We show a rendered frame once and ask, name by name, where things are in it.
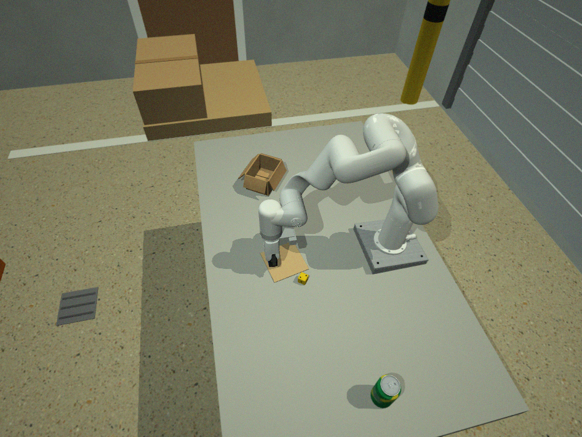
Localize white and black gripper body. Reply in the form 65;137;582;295
261;237;279;261

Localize green drink can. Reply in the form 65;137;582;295
370;375;401;408

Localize tan square mat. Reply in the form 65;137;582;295
260;243;309;283

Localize brown cardboard box with flaps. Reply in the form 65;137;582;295
238;153;287;196

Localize yellow die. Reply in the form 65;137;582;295
298;272;308;285

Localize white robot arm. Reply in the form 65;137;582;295
258;113;439;255

